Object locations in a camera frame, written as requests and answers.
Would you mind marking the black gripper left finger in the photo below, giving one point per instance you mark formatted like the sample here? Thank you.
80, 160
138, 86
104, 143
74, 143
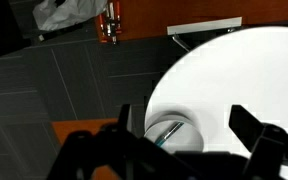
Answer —
84, 153

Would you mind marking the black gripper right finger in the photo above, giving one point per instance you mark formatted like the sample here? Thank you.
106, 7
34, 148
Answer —
270, 146

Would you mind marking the blue and silver pen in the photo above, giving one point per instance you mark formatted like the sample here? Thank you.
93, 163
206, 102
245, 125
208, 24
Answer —
169, 133

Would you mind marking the orange tool rack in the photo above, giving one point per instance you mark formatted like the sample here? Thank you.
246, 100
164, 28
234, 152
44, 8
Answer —
110, 20

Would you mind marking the white metal table base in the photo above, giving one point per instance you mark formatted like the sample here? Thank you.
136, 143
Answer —
204, 26

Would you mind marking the white crumpled cloth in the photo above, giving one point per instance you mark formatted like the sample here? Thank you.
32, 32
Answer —
64, 13

